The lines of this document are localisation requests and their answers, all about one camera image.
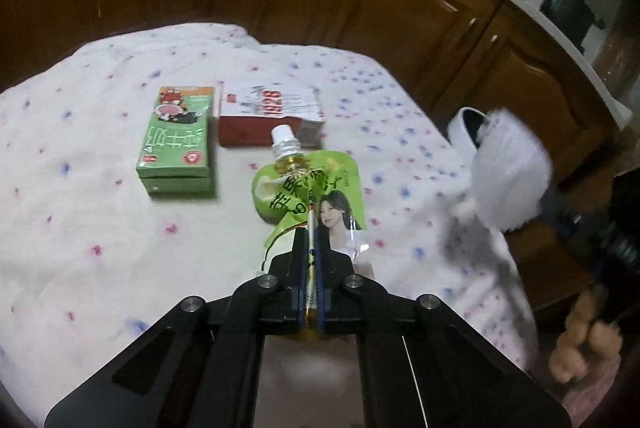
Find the black stock pot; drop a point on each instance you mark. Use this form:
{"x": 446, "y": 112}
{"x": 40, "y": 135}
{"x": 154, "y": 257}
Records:
{"x": 570, "y": 8}

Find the green milk carton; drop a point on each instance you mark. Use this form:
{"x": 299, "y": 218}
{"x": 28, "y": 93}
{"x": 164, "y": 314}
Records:
{"x": 175, "y": 143}

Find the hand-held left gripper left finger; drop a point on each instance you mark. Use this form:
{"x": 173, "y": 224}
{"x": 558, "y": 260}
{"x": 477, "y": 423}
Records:
{"x": 299, "y": 268}

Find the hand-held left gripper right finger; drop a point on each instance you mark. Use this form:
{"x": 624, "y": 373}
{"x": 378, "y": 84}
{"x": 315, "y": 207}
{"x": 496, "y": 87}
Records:
{"x": 325, "y": 268}

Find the red white carton box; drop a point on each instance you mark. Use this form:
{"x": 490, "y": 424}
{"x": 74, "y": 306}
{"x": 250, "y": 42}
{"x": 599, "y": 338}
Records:
{"x": 265, "y": 108}

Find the person's right hand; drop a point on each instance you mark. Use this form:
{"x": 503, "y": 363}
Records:
{"x": 580, "y": 338}

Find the green drink pouch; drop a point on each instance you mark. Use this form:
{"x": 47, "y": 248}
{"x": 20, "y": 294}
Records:
{"x": 300, "y": 188}

